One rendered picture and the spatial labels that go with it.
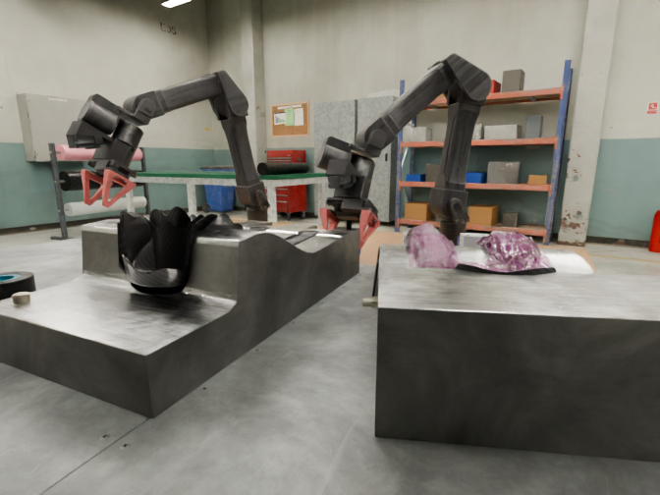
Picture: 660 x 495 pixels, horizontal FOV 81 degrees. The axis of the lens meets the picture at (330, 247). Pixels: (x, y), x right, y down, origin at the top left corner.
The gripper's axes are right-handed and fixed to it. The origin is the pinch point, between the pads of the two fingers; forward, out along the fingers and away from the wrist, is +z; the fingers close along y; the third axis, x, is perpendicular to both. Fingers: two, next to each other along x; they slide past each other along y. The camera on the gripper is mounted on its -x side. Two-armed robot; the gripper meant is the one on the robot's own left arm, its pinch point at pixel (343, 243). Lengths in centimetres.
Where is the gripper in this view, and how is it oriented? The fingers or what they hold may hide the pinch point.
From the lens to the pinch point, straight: 83.5
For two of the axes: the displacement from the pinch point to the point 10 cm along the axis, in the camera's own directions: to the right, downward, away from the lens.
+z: -2.4, 9.4, -2.4
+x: 4.2, 3.2, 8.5
